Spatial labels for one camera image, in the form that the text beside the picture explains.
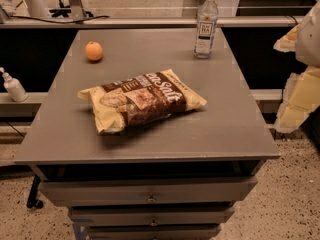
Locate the grey drawer cabinet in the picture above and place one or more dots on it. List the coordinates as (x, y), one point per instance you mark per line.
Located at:
(175, 179)

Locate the clear plastic water bottle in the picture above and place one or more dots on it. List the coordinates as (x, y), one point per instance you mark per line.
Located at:
(207, 16)

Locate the orange fruit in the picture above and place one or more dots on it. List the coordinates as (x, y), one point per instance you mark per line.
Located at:
(94, 51)

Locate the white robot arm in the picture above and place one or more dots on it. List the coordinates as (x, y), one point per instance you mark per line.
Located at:
(308, 38)

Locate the white pipe leg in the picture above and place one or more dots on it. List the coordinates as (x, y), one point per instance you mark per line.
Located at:
(37, 8)

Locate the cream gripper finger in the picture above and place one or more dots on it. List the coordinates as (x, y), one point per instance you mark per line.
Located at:
(287, 42)
(301, 97)

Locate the black office chair base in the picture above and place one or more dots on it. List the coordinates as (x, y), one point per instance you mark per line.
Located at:
(74, 9)

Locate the brown yellow snack bag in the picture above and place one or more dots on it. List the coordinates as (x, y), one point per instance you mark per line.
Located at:
(140, 100)

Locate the grey metal rail shelf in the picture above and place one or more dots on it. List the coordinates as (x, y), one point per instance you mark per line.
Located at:
(101, 22)

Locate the white spray bottle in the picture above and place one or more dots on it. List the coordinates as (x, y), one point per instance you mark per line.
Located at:
(13, 87)

